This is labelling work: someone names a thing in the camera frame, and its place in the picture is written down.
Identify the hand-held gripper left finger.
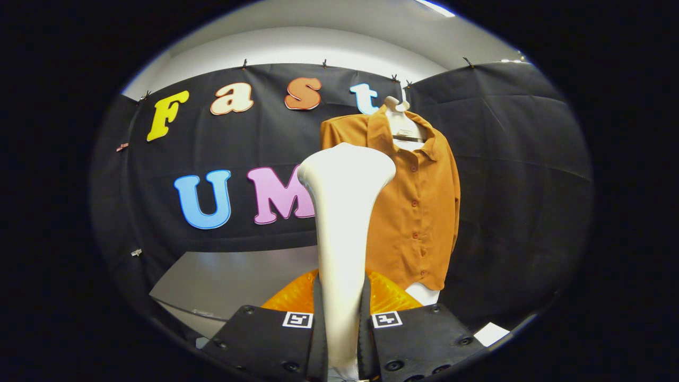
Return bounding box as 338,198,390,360
203,270,329,382

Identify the white flat card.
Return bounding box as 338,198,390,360
474,322,510,347

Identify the white stand panel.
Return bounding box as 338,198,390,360
406,282,441,307

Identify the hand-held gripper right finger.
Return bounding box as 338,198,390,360
356,270,486,382

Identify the long ceiling light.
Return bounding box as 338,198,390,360
414,0,456,18

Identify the white clothes hanger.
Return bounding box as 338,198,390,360
383,96,428,152

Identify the black backdrop cloth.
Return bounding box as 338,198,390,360
90,61,594,340

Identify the grey cabinet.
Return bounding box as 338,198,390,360
150,246,320,340

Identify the orange button shirt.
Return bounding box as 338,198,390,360
320,105,461,291

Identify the row of black clips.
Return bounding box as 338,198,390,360
138,56,476,102

